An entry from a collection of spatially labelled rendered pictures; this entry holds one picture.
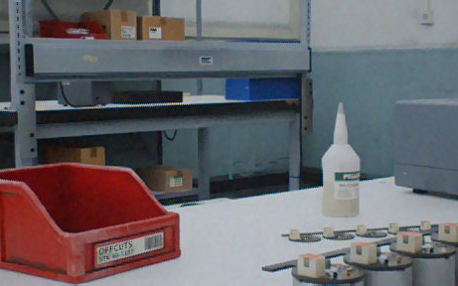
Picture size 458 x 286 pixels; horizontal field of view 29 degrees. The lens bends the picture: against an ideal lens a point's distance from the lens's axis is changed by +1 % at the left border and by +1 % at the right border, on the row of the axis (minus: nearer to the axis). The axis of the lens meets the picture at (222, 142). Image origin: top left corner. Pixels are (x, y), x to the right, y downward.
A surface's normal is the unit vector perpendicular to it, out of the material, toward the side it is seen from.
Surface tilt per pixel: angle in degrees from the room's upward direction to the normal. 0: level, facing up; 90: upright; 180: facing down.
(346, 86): 90
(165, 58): 90
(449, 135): 90
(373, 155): 90
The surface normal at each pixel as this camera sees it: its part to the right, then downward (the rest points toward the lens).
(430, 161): -0.84, 0.05
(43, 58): 0.67, 0.06
